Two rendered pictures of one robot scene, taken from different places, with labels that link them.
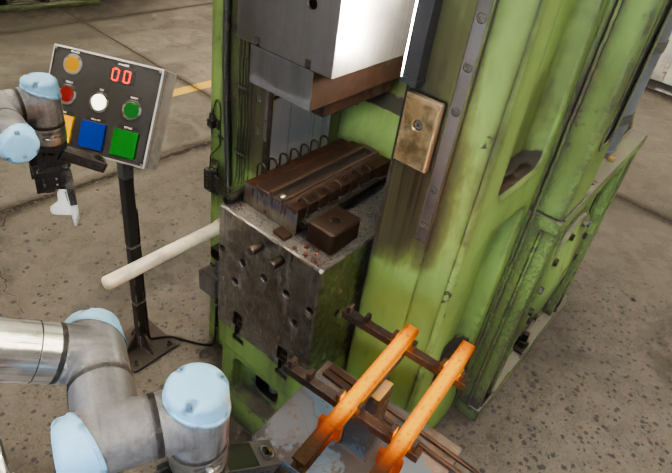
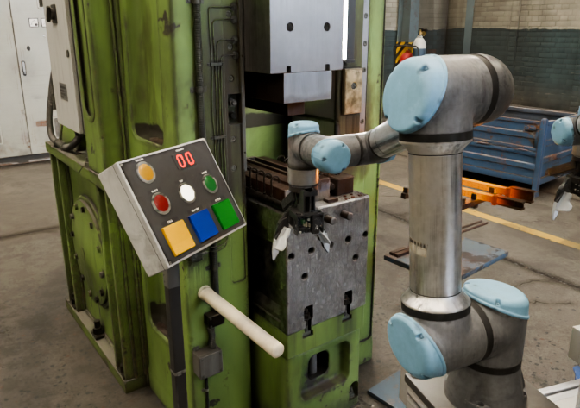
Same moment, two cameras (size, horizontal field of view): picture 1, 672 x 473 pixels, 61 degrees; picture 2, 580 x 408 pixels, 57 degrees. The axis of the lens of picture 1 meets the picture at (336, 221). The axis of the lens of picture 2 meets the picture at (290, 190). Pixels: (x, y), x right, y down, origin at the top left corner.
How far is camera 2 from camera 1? 205 cm
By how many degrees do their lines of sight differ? 65
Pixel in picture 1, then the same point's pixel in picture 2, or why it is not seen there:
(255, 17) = (286, 52)
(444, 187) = (365, 116)
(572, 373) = not seen: hidden behind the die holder
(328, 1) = (337, 21)
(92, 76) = (167, 173)
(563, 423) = not seen: hidden behind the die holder
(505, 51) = (376, 28)
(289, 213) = (324, 185)
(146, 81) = (201, 153)
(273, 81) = (304, 92)
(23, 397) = not seen: outside the picture
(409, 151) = (352, 103)
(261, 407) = (323, 386)
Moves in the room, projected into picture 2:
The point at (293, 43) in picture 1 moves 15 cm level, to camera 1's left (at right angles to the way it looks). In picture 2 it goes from (317, 58) to (302, 60)
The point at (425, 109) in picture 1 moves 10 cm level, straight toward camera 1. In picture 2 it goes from (356, 74) to (381, 75)
